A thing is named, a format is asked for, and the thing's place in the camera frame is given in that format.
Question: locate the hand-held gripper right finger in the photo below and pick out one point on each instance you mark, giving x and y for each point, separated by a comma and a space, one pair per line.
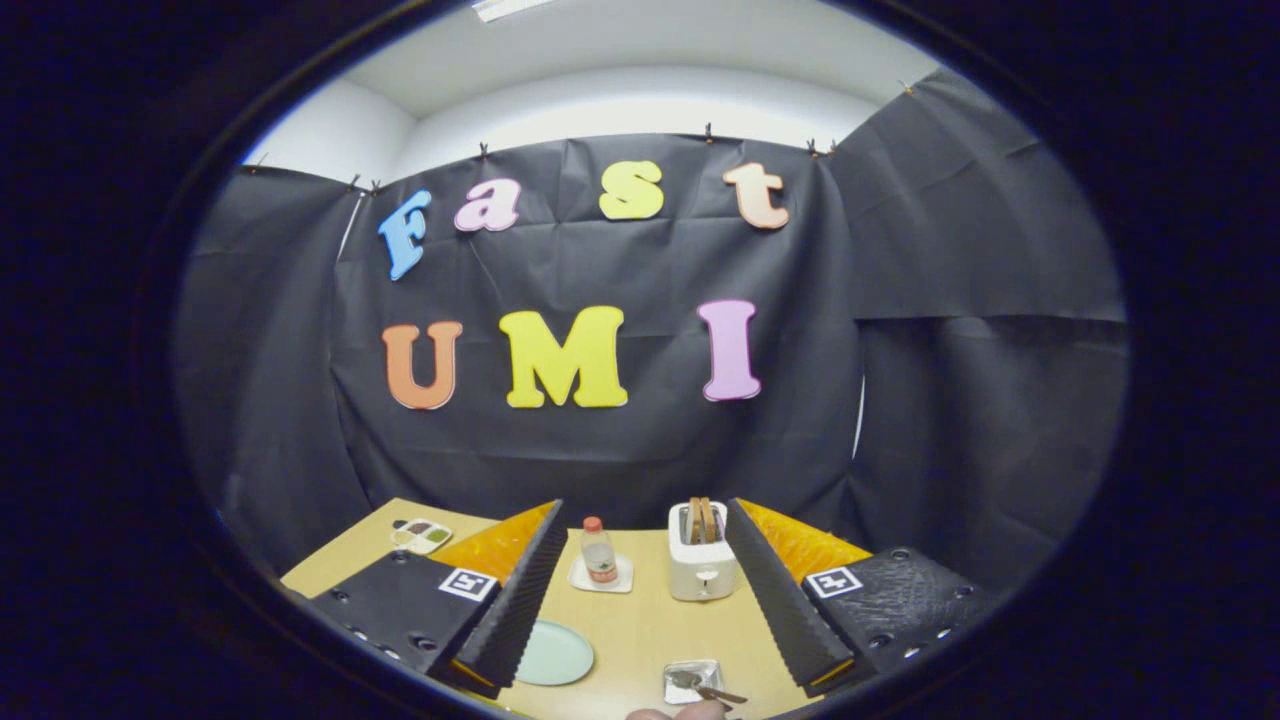
775, 600

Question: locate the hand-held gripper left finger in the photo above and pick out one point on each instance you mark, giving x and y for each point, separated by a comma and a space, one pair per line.
520, 600

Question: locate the light green plate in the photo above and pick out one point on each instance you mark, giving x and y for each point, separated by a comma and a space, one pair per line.
560, 655

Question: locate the white toaster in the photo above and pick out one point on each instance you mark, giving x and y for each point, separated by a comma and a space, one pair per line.
700, 575

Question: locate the clear water bottle red cap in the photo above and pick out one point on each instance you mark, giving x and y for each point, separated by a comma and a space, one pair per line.
599, 555

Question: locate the clear square cutlery basket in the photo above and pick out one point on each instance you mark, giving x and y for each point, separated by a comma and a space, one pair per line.
705, 668

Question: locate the toasted bread slice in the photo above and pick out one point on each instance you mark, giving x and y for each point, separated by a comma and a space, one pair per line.
694, 520
709, 520

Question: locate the white square coaster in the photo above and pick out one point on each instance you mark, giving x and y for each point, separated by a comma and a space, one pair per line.
624, 580

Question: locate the white divided sauce dish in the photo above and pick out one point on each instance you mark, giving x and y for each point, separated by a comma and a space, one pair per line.
422, 536

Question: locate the black backdrop cloth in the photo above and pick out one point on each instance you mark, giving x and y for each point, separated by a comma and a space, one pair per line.
620, 450

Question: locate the ceiling light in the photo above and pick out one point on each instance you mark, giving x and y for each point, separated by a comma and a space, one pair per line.
510, 7

